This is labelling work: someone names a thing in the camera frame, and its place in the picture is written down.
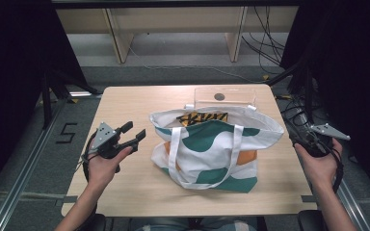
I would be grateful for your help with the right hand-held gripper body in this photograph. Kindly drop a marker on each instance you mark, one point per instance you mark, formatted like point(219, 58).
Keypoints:
point(318, 141)

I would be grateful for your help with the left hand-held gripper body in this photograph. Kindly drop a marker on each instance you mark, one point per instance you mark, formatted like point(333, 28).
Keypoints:
point(104, 136)

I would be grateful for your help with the white green orange tote bag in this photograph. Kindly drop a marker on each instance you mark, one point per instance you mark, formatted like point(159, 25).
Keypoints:
point(212, 150)

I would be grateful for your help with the clear plastic tray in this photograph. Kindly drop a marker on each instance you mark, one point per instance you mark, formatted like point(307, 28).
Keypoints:
point(237, 94)

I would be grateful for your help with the person's right hand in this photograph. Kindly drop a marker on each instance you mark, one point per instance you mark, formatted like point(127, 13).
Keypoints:
point(321, 170)

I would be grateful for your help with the person's left hand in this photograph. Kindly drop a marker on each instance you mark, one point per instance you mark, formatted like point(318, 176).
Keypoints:
point(104, 170)

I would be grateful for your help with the black metal stand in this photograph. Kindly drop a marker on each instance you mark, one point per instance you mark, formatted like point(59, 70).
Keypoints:
point(46, 102)
point(308, 96)

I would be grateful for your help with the black chair armrest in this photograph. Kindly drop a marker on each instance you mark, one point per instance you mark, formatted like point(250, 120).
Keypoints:
point(97, 223)
point(308, 221)

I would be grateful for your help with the yellow floor tape piece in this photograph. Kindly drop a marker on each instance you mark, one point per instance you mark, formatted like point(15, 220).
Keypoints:
point(266, 77)

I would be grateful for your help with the black curtain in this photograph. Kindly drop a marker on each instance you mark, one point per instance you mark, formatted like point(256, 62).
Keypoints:
point(13, 80)
point(350, 64)

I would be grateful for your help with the beige wooden desk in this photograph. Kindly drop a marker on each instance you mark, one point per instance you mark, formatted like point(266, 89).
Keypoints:
point(173, 19)

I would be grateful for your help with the metal floor rail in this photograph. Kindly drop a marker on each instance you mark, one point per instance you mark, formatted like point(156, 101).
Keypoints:
point(19, 183)
point(355, 205)

